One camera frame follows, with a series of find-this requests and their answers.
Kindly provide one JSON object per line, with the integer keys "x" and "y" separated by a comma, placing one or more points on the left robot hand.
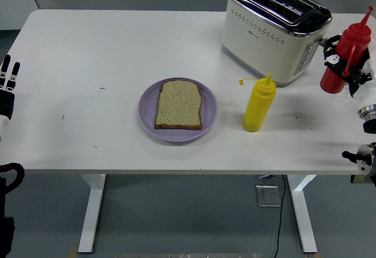
{"x": 6, "y": 102}

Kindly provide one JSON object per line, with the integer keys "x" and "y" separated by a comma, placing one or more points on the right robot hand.
{"x": 365, "y": 96}

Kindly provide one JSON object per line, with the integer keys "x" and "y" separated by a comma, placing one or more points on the red squeeze bottle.
{"x": 354, "y": 40}

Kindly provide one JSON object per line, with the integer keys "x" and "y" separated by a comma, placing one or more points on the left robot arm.
{"x": 5, "y": 211}

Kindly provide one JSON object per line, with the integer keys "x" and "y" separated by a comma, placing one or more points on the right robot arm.
{"x": 367, "y": 158}

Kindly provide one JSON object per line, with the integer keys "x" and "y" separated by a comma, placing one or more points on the bread slice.
{"x": 179, "y": 105}

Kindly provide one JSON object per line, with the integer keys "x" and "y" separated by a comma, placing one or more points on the table control panel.
{"x": 359, "y": 179}

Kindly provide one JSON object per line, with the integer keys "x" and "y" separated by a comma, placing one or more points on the white appliance cabinet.
{"x": 14, "y": 8}

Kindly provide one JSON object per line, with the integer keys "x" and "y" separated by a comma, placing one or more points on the yellow squeeze bottle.
{"x": 258, "y": 105}

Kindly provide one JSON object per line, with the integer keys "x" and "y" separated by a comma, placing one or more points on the cream and chrome toaster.
{"x": 264, "y": 43}

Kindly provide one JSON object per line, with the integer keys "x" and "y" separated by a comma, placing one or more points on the white table leg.
{"x": 302, "y": 211}
{"x": 92, "y": 211}

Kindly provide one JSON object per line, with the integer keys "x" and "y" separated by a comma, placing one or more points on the clear plastic floor box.
{"x": 268, "y": 195}

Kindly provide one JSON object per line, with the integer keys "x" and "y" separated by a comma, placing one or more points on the purple plate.
{"x": 176, "y": 136}

